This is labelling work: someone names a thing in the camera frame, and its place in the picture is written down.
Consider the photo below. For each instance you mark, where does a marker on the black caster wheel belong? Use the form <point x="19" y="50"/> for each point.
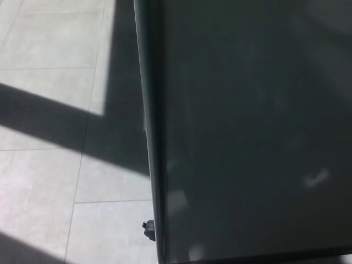
<point x="149" y="229"/>

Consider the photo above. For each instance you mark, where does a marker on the glossy grey appliance door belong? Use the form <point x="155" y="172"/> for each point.
<point x="247" y="123"/>

